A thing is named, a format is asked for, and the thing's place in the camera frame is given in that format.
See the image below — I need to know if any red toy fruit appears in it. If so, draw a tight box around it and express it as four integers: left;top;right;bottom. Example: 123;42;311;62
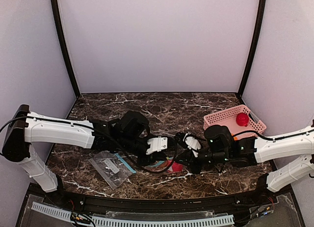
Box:
171;162;183;172

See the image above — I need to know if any black front rail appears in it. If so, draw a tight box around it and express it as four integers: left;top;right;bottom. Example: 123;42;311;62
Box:
41;187;270;217

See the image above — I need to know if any red toy strawberry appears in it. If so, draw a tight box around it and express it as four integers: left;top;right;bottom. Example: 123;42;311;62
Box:
236;113;249;127

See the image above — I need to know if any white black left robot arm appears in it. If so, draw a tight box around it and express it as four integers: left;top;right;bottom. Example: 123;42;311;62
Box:
0;105;170;193

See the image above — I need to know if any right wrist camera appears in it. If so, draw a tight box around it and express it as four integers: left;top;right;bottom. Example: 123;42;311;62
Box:
175;132;202;158

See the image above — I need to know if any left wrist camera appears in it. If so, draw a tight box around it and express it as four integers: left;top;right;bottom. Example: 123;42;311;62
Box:
146;136;176;155

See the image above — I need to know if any large clear zip bag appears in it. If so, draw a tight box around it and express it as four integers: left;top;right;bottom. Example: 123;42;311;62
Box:
145;159;174;173

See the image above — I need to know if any small clear zip bag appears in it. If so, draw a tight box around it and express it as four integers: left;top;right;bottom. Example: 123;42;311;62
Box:
89;151;136;190

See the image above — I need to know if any pink plastic basket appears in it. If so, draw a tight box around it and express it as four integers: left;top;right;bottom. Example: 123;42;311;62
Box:
203;105;267;135

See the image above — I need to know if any black frame post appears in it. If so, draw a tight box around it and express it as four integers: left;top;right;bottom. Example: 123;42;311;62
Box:
50;0;81;98
236;0;266;105

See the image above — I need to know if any right black frame post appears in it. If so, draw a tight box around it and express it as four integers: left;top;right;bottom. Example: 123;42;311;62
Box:
236;0;266;105

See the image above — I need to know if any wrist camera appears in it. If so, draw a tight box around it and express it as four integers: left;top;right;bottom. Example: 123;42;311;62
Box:
175;132;202;158
146;136;176;155

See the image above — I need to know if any white slotted cable duct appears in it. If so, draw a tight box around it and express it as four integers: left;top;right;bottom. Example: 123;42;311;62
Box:
31;202;235;227

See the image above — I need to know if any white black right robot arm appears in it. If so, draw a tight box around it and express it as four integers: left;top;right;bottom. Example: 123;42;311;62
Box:
174;125;314;193

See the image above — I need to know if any left black frame post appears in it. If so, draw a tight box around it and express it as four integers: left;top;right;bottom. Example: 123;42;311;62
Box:
50;0;81;98

